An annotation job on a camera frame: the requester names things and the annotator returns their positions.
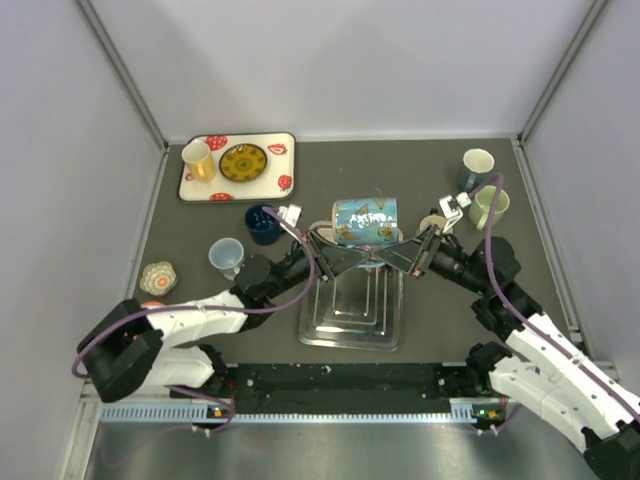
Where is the orange patterned small plate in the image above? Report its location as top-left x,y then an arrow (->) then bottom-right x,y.
141,301 -> 165,308

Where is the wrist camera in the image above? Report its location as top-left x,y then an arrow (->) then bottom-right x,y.
278,204 -> 302,227
439,192 -> 471,234

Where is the silver metal tray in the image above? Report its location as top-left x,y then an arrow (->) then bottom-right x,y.
298,266 -> 403,352

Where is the grey-blue mug white inside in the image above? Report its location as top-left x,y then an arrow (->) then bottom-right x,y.
457,148 -> 495,192

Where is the cream mug black rim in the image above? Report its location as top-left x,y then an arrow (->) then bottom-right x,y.
418,208 -> 448,233

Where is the clear plastic measuring cup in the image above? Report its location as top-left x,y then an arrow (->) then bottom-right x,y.
208,237 -> 245,280

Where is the floral patterned small bowl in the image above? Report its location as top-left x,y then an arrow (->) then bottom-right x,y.
138,260 -> 178,297

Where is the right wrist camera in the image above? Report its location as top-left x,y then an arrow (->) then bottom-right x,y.
439,192 -> 471,234

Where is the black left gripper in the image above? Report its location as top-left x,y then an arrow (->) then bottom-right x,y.
264,229 -> 369,299

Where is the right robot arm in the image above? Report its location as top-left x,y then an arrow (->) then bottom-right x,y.
374,227 -> 639,479

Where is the strawberry pattern white tray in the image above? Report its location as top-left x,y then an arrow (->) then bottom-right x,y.
178,132 -> 296,203

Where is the blue butterfly mug orange inside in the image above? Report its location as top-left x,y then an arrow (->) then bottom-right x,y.
331,197 -> 400,247

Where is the dark blue enamel mug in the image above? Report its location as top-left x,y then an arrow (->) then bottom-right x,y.
244,204 -> 281,246

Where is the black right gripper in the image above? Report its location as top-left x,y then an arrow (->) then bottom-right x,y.
372,223 -> 490,296

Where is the yellow patterned small plate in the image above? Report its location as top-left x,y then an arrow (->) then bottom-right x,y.
219,143 -> 268,183

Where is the grey slotted cable duct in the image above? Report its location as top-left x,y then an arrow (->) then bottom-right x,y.
99,398 -> 502,424

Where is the yellow mug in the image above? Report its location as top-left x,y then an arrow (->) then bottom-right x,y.
181,139 -> 216,182

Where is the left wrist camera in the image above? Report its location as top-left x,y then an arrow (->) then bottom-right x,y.
278,204 -> 302,227

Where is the light green mug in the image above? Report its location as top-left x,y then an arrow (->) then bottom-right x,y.
468,185 -> 511,231

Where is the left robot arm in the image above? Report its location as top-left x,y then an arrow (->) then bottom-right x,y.
72,231 -> 370,403

